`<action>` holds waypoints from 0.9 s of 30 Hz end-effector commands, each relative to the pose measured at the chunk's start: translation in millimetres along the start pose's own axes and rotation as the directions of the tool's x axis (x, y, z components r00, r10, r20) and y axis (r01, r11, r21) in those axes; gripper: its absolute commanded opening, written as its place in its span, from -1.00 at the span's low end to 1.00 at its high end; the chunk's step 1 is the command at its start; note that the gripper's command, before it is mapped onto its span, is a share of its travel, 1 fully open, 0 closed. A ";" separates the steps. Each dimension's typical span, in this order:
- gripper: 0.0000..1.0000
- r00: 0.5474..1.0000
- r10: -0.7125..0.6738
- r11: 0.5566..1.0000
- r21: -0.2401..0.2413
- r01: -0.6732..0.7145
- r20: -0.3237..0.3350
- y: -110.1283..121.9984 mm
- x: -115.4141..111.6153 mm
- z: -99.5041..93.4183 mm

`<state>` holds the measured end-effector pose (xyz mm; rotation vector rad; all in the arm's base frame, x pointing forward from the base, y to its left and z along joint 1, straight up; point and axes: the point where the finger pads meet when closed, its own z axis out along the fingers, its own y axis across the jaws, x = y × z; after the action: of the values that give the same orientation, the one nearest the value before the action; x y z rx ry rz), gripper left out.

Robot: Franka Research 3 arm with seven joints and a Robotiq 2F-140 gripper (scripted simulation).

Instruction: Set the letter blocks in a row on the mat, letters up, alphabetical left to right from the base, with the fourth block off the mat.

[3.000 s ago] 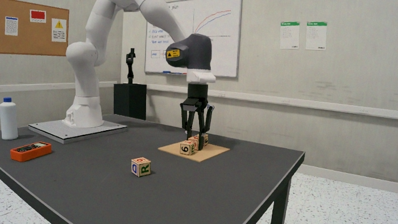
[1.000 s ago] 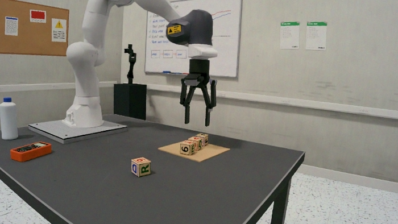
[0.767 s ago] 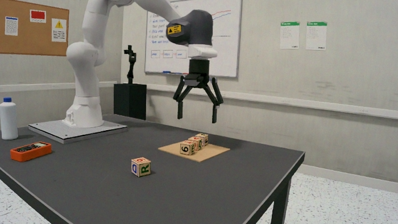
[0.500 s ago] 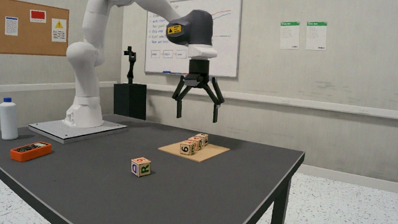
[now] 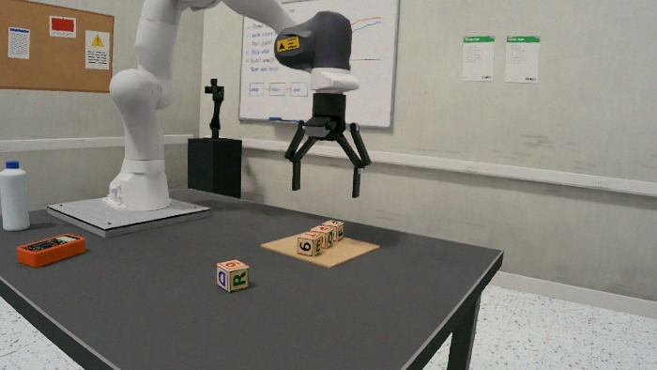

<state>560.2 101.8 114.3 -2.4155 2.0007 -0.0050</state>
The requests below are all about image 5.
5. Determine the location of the white plastic bottle with blue cap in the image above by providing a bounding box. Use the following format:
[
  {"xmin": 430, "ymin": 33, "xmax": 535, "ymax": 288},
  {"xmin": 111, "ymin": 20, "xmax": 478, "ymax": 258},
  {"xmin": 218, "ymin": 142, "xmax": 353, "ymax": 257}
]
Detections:
[{"xmin": 0, "ymin": 161, "xmax": 30, "ymax": 231}]

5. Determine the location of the beige mat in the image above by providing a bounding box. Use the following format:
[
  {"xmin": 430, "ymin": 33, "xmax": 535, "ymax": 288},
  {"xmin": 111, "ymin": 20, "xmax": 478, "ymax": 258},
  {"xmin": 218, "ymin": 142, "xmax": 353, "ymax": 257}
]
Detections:
[{"xmin": 261, "ymin": 234, "xmax": 380, "ymax": 268}]

